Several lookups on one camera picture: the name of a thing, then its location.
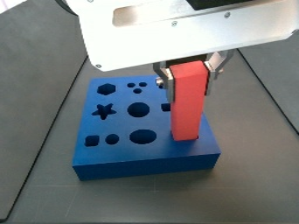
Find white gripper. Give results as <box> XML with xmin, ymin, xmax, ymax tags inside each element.
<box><xmin>66</xmin><ymin>0</ymin><xmax>299</xmax><ymax>102</ymax></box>

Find red rectangular foam block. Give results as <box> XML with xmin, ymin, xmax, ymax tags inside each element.
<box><xmin>171</xmin><ymin>61</ymin><xmax>208</xmax><ymax>141</ymax></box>

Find blue foam shape board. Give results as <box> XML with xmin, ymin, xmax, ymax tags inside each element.
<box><xmin>72</xmin><ymin>75</ymin><xmax>220</xmax><ymax>180</ymax></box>

